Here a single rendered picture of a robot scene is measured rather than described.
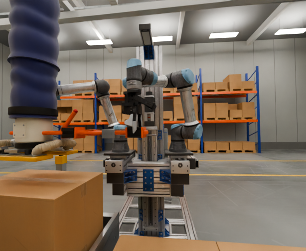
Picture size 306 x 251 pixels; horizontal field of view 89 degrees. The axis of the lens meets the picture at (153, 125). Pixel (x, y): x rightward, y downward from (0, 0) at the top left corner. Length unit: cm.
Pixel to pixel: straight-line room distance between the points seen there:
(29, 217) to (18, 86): 62
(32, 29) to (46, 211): 88
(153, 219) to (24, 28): 160
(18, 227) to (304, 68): 1257
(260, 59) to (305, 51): 241
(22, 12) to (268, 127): 1074
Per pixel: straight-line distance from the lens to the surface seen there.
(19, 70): 107
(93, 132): 83
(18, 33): 113
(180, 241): 119
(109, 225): 123
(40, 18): 115
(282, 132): 1132
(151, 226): 165
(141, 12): 310
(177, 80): 118
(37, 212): 89
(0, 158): 105
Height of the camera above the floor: 123
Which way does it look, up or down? 1 degrees up
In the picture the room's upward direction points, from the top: 1 degrees counter-clockwise
